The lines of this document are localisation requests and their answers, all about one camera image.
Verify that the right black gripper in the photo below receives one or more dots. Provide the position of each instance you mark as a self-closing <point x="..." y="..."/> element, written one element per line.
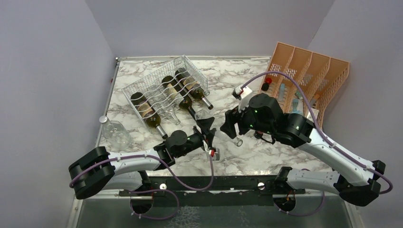
<point x="231" y="118"/>

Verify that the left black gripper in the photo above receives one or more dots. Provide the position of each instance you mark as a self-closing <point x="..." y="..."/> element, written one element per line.
<point x="205" y="125"/>

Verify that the clear square glass bottle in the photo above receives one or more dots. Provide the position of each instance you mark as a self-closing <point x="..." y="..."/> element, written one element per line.
<point x="224" y="137"/>

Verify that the dark-neck green wine bottle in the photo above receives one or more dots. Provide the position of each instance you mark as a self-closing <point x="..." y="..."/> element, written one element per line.
<point x="178" y="95"/>

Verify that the silver-neck green wine bottle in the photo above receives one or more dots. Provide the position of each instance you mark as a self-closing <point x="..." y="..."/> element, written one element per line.
<point x="194" y="88"/>

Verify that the clear textured glass bottle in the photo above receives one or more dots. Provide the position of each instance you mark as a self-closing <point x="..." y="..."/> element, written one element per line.
<point x="161" y="104"/>

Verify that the clear jar silver lid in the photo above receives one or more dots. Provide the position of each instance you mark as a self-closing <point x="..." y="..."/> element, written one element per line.
<point x="115" y="133"/>

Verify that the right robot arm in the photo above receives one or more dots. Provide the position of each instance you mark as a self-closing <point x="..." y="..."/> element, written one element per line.
<point x="353" y="179"/>

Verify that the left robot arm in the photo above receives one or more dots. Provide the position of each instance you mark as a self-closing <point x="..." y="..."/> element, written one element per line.
<point x="92" y="172"/>

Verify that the small red-cap black bottle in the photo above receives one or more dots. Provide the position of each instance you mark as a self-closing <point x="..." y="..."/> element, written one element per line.
<point x="258" y="135"/>

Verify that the red-cap bottle in organizer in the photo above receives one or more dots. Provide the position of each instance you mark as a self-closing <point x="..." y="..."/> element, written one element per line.
<point x="266" y="84"/>

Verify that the blue item in organizer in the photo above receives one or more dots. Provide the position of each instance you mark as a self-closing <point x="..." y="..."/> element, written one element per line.
<point x="297" y="105"/>

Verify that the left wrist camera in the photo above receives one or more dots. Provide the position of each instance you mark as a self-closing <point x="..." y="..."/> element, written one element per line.
<point x="212" y="152"/>

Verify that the white wire wine rack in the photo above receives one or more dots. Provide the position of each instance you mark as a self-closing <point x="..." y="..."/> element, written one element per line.
<point x="155" y="78"/>

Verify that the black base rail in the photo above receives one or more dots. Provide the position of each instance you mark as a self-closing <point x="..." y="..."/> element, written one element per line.
<point x="166" y="191"/>

